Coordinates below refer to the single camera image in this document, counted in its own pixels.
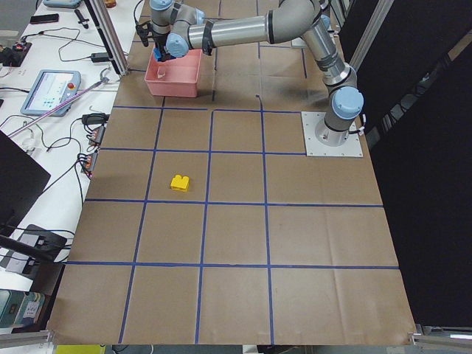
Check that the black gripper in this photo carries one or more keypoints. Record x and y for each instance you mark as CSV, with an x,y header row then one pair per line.
x,y
161,41

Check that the blue toy block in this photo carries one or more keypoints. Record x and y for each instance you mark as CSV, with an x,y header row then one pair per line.
x,y
157,55

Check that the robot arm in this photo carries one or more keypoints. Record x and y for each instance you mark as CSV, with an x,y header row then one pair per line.
x,y
179,28

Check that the pink plastic box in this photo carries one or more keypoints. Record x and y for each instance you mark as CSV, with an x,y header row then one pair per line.
x,y
174,78

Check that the black power adapter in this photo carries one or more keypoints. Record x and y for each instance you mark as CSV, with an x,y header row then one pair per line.
x,y
99,57

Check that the teach pendant tablet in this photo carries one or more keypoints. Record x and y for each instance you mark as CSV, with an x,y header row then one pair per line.
x,y
50,89

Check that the yellow toy block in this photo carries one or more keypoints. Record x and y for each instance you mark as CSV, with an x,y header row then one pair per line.
x,y
180,183

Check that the brown paper table cover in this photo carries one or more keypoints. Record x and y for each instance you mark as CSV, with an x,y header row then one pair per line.
x,y
267,246

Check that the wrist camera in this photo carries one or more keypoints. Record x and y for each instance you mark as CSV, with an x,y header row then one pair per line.
x,y
144,31

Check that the aluminium frame post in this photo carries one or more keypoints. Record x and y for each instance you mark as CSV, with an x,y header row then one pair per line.
x,y
103,23

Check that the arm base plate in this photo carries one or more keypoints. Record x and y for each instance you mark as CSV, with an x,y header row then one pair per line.
x,y
320,141

